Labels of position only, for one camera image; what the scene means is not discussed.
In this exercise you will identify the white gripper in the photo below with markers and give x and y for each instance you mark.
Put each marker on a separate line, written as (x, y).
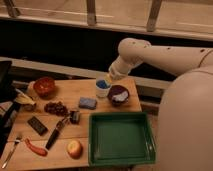
(119, 69)

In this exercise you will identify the white cup blue inside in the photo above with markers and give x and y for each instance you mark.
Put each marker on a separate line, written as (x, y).
(102, 88)

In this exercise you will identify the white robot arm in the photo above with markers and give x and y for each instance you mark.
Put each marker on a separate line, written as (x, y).
(175, 60)

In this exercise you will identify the green plastic tray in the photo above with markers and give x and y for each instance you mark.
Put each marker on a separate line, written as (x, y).
(120, 138)

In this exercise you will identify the dark purple bowl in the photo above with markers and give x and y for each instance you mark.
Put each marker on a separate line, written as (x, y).
(118, 95)

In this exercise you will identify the blue sponge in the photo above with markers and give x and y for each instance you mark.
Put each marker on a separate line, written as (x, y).
(87, 103)

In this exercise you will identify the small dark metal clip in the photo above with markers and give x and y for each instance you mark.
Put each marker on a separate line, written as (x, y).
(74, 117)

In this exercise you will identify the bunch of dark grapes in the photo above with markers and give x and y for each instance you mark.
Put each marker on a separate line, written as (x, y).
(58, 108)

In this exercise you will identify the red bowl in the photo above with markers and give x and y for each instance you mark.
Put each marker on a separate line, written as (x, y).
(44, 86)

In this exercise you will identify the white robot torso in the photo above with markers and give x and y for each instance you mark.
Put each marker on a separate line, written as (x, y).
(185, 123)

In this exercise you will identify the yellow red apple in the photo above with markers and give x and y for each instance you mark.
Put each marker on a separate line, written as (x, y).
(74, 149)

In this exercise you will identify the black rectangular remote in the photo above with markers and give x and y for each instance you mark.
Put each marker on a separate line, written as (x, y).
(37, 125)

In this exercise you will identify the red chili pepper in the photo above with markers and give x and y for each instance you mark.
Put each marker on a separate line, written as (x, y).
(37, 150)

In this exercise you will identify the black device at left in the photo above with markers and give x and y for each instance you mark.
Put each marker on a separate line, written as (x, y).
(7, 103)

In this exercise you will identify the silver fork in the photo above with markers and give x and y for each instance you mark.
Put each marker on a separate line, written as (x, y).
(16, 142)

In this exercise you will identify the black handled knife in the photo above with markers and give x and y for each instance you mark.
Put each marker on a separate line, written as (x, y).
(56, 132)

